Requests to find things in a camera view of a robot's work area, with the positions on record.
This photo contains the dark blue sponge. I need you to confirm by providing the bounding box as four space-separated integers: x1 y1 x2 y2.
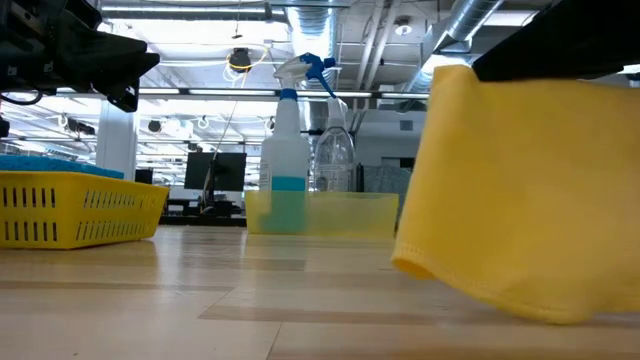
0 154 125 180

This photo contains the black computer monitor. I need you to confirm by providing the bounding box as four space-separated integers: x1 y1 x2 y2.
183 151 248 192

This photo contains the clear pump bottle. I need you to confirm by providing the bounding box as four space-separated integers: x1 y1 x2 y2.
312 97 358 194

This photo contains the yellow slotted plastic basket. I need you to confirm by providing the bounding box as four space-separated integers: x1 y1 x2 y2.
0 169 170 251

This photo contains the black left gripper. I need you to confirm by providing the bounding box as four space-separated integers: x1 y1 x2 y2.
0 0 161 114

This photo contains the white building column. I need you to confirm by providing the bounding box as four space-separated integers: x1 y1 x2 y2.
94 98 139 182

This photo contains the spray bottle with blue trigger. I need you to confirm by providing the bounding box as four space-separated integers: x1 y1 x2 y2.
258 52 339 235

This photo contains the yellow translucent plastic bin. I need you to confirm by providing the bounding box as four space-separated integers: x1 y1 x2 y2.
243 189 401 237

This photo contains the yellow cloth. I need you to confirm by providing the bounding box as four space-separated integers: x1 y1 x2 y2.
391 63 640 325

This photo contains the black ceiling device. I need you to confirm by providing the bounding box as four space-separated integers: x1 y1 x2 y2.
228 46 254 72

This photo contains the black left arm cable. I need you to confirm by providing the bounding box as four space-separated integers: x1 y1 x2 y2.
0 88 45 107

